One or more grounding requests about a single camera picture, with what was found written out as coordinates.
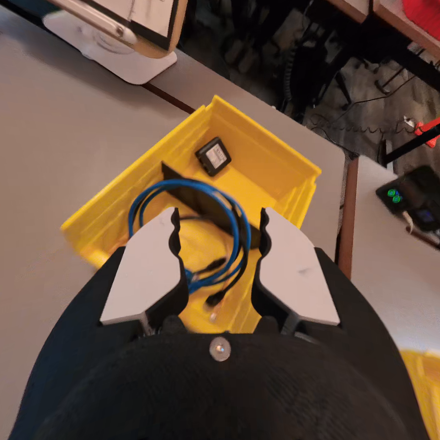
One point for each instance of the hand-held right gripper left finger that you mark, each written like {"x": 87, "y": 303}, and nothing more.
{"x": 144, "y": 275}

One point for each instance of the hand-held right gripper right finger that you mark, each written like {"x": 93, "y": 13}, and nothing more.
{"x": 299, "y": 275}

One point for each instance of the yellow storage bin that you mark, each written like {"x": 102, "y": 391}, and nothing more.
{"x": 268, "y": 165}
{"x": 426, "y": 395}

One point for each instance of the black network adapter box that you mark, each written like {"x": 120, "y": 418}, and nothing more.
{"x": 215, "y": 156}

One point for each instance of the grey desk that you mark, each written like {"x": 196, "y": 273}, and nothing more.
{"x": 395, "y": 292}
{"x": 51, "y": 154}

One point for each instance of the brown edged office desk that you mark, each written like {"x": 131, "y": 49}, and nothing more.
{"x": 388, "y": 10}

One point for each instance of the black bin divider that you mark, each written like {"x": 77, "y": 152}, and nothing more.
{"x": 199, "y": 199}

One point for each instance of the black device green lights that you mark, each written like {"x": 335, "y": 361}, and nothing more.
{"x": 412, "y": 206}

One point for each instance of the red plastic clamp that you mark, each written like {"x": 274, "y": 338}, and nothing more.
{"x": 426, "y": 132}

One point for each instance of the wooden document stand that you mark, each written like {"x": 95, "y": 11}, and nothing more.
{"x": 137, "y": 65}

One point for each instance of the red storage bin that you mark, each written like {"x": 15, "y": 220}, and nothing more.
{"x": 422, "y": 17}

